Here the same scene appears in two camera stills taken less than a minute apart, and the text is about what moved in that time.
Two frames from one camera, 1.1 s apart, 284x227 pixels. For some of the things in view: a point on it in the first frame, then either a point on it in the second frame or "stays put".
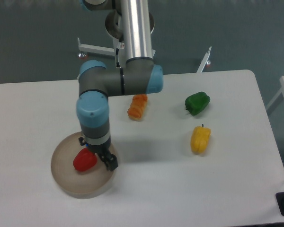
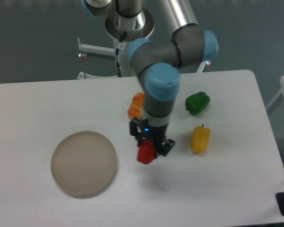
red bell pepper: [84, 161] to [146, 151]
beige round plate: [83, 185] stays put
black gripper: [101, 149] to [142, 127]
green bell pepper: [196, 103] stays put
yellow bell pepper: [199, 138] stays put
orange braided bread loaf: [137, 107] stays put
